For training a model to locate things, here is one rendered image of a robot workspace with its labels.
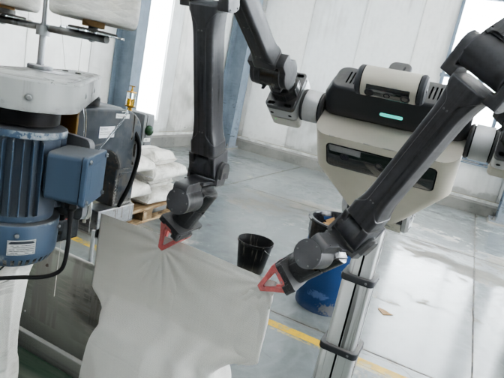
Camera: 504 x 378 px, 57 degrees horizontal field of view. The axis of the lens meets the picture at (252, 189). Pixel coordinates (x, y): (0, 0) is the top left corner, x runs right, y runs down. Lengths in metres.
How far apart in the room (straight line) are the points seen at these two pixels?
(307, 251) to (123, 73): 6.46
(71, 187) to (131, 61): 6.30
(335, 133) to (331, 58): 8.09
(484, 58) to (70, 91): 0.64
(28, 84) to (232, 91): 9.06
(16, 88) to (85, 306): 1.17
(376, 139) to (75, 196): 0.77
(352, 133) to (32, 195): 0.80
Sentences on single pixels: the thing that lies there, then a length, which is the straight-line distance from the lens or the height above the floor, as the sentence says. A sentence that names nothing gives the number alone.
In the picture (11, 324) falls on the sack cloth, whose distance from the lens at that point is 1.67.
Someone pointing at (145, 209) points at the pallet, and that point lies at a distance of 4.44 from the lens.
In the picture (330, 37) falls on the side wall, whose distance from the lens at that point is 9.41.
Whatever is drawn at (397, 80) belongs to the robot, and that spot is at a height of 1.55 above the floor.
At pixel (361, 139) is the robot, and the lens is 1.26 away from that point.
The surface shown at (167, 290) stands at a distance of 1.18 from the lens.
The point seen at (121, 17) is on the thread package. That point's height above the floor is 1.55.
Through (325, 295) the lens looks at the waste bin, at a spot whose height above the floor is 0.16.
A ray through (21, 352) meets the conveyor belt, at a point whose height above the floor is 0.38.
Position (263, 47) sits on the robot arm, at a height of 1.56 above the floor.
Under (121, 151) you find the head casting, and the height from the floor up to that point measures 1.23.
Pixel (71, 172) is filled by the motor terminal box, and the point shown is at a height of 1.27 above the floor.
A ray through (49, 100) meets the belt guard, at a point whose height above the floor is 1.39.
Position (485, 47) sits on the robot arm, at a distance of 0.76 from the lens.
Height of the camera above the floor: 1.49
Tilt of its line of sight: 13 degrees down
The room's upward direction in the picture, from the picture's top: 12 degrees clockwise
